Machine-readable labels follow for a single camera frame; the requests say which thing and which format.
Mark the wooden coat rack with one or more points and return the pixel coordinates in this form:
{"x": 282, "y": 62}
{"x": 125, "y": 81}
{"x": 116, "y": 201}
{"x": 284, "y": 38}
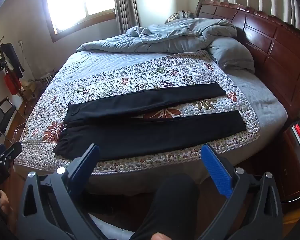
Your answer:
{"x": 0, "y": 55}

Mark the person's leg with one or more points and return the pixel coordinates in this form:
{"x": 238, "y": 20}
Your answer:
{"x": 170, "y": 205}

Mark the person's left hand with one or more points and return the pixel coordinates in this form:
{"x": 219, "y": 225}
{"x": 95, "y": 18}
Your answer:
{"x": 5, "y": 203}

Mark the black pants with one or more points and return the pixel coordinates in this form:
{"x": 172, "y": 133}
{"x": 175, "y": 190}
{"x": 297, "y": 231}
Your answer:
{"x": 140, "y": 135}

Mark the striped laundry basket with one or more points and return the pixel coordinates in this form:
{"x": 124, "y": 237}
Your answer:
{"x": 46, "y": 80}

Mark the wooden bed headboard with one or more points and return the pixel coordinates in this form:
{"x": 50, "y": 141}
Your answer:
{"x": 277, "y": 50}

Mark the patterned pillow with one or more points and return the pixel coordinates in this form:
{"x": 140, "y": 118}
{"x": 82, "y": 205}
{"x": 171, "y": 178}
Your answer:
{"x": 181, "y": 16}

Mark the wooden nightstand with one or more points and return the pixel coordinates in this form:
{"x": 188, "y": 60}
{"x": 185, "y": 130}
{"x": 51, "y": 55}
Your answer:
{"x": 292, "y": 167}

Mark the red hanging bag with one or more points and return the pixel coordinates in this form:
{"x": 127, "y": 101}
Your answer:
{"x": 12, "y": 85}

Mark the cardboard box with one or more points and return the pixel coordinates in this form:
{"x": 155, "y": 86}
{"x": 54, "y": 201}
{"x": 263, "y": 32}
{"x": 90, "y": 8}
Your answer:
{"x": 31, "y": 90}

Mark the grey window curtain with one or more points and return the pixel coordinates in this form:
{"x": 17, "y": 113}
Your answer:
{"x": 125, "y": 5}

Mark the floral quilted bedspread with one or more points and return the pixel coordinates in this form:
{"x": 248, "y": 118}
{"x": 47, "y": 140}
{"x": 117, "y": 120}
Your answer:
{"x": 110, "y": 80}

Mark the black hanging garment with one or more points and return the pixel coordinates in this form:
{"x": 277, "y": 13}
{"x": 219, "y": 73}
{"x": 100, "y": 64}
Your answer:
{"x": 13, "y": 60}

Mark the wooden framed window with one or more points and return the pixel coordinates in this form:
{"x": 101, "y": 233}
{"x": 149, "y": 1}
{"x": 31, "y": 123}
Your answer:
{"x": 72, "y": 0}

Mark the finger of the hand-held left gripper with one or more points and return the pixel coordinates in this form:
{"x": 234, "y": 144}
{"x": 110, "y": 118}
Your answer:
{"x": 7, "y": 153}

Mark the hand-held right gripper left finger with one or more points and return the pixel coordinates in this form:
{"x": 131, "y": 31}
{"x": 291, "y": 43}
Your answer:
{"x": 90, "y": 161}

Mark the black folding chair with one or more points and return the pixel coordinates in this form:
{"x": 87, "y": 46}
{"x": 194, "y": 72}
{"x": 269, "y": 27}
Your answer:
{"x": 5, "y": 115}

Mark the grey duvet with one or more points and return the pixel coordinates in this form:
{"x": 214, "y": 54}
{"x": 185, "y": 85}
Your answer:
{"x": 165, "y": 37}

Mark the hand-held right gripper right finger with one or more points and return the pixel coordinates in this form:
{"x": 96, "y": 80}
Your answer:
{"x": 215, "y": 172}

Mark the grey pillow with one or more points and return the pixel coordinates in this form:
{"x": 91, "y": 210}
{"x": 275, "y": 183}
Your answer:
{"x": 230, "y": 55}

